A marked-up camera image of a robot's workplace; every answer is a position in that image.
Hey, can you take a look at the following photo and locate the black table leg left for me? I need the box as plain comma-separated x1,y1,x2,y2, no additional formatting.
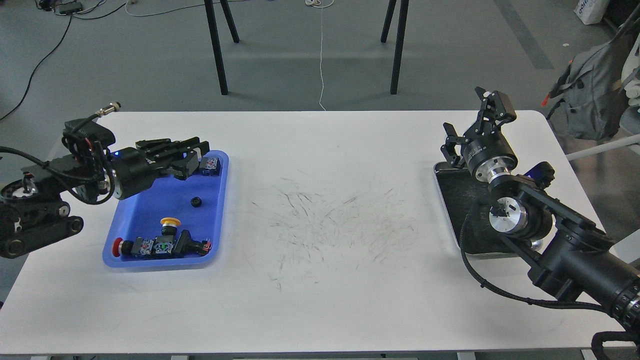
203,0,240,96

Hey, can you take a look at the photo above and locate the blue plastic tray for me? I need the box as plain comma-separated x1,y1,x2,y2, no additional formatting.
102,150,230,271

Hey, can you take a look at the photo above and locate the black switch with red terminals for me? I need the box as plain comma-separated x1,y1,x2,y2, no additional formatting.
151,227,212,259

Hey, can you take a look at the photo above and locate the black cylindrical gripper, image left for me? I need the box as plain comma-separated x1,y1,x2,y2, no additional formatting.
110,136,210,200

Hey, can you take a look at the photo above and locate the white bag top right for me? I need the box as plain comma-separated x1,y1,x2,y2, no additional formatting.
574,0,610,25

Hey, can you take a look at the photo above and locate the silver metal tray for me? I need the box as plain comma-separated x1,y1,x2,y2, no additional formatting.
434,157,553,258

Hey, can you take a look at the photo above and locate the black table leg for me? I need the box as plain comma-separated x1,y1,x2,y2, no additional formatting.
380,0,410,95
203,0,240,96

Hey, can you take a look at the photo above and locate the black cable on floor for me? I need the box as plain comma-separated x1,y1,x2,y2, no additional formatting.
0,0,126,122

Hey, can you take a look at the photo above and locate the white cable on floor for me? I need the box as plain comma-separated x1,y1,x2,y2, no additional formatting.
305,0,335,112

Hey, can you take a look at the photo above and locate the green push button black body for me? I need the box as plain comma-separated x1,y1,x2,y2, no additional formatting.
198,156,222,177

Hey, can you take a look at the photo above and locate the red mushroom push button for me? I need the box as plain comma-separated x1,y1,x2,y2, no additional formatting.
111,237,154,260

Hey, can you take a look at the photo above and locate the yellow mushroom push button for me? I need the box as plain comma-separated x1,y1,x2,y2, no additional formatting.
160,217,181,237

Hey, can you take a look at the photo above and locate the grey backpack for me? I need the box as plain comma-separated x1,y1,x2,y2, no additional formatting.
541,35,634,141

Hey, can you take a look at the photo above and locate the black table leg right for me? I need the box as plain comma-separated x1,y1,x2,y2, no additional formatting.
380,0,410,95

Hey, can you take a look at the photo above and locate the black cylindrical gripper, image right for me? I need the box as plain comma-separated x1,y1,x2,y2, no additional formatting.
440,87,518,183

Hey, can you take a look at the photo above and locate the small black gear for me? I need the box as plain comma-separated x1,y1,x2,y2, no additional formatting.
190,196,202,208

